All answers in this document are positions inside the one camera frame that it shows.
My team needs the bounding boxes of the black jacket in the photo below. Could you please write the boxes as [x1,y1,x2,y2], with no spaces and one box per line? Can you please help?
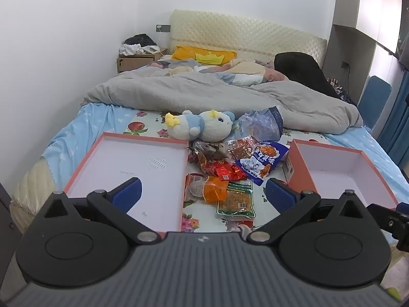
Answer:
[274,52,339,98]

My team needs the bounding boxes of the row of cosmetic bottles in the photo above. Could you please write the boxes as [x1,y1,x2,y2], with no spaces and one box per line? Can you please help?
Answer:
[327,77,349,100]

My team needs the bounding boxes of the clear pale snack packet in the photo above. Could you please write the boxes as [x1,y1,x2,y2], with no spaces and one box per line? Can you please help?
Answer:
[185,173,207,202]

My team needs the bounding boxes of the clear silver snack packet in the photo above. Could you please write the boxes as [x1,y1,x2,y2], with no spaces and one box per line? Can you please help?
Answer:
[188,141,234,167]

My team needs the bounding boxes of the small red snack packet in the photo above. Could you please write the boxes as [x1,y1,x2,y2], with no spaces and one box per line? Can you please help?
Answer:
[209,161,248,181]

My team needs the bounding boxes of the blue white plush toy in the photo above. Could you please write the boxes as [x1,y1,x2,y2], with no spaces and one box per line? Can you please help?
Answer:
[164,109,237,142]

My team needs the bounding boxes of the patchwork pastel quilt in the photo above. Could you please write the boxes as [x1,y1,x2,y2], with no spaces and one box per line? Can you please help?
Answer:
[150,58,288,87]

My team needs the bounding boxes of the blue curtain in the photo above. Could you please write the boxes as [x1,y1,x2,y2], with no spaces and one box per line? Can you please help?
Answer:
[382,70,409,167]

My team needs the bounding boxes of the cream quilted headboard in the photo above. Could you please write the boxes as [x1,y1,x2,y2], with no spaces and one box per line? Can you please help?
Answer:
[169,9,327,68]

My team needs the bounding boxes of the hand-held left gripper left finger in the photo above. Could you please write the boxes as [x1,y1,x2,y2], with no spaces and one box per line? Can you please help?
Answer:
[41,177,162,244]

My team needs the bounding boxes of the black cloth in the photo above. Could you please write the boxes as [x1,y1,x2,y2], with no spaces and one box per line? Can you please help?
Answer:
[124,34,158,47]

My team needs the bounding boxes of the white crumpled clothes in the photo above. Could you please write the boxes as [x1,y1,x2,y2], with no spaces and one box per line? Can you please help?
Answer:
[119,44,144,56]

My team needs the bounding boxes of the blue floral bed sheet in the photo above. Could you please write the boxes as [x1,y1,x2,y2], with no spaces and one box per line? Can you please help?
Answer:
[41,102,409,234]

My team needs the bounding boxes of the grey white wardrobe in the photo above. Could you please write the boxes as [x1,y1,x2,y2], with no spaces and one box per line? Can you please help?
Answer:
[320,0,409,109]

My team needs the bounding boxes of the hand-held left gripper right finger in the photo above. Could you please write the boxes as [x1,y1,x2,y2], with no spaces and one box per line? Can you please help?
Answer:
[247,178,368,244]

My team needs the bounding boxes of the red brown snack packet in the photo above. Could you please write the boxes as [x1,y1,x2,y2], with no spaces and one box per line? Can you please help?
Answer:
[228,136,260,161]

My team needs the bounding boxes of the grey duvet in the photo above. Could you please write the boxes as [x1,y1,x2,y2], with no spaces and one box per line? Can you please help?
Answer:
[84,59,363,135]

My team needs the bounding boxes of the yellow pillow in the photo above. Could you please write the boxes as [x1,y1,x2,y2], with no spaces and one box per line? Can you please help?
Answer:
[172,45,237,66]

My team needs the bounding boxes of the cardboard box nightstand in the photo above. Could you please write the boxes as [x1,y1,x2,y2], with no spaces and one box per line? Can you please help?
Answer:
[117,48,167,74]

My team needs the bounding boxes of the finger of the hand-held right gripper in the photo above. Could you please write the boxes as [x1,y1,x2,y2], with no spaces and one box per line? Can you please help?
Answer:
[367,202,409,232]

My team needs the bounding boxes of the blue tissue pack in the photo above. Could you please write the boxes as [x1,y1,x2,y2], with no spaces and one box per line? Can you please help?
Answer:
[232,106,284,141]

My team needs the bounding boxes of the blue white snack bag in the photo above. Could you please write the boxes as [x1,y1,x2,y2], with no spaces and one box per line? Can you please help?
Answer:
[236,141,290,186]

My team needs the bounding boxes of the beige quilted mattress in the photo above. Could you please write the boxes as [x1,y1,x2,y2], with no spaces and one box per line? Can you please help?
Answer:
[9,158,67,231]

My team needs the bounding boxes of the blue chair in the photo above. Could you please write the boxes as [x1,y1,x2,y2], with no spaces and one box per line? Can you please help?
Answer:
[357,76,392,131]

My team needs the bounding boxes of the green orange snack packet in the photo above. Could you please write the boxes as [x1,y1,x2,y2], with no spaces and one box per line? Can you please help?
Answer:
[217,180,257,218]

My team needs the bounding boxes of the orange box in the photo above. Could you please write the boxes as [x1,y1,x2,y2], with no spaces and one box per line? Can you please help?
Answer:
[285,139,406,215]

